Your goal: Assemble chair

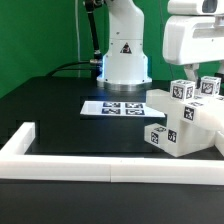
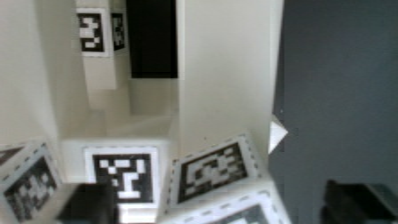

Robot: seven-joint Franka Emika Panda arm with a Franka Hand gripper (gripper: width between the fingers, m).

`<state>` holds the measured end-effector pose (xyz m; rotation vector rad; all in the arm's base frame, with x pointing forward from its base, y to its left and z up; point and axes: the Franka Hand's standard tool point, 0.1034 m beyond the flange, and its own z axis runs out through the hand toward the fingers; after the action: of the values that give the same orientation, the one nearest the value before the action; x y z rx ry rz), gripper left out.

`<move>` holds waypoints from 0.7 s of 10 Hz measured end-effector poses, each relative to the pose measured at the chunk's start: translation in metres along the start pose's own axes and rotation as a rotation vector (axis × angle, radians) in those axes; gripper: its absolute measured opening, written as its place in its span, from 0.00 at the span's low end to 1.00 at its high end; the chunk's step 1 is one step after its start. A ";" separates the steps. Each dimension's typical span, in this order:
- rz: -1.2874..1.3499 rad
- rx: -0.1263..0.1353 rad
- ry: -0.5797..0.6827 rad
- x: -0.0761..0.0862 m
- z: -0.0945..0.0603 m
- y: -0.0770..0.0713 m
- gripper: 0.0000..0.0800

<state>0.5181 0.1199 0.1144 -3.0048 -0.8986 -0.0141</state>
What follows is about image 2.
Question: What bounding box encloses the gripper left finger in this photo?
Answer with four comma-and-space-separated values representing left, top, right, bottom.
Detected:
57, 184, 118, 224

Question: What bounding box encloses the white chair back part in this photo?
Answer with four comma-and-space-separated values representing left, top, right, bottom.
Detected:
0, 0, 285, 160

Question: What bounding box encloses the white U-shaped obstacle frame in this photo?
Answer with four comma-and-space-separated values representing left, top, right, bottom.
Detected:
269, 117, 288, 151

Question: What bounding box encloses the white tagged cube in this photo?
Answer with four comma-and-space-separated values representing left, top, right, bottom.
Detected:
0, 141, 63, 224
157, 132, 294, 224

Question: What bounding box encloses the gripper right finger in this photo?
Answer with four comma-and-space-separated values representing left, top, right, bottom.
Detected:
320, 180, 398, 224

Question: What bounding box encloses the white chair leg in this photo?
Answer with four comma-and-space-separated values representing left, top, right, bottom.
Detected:
61, 137, 171, 224
75, 0, 130, 109

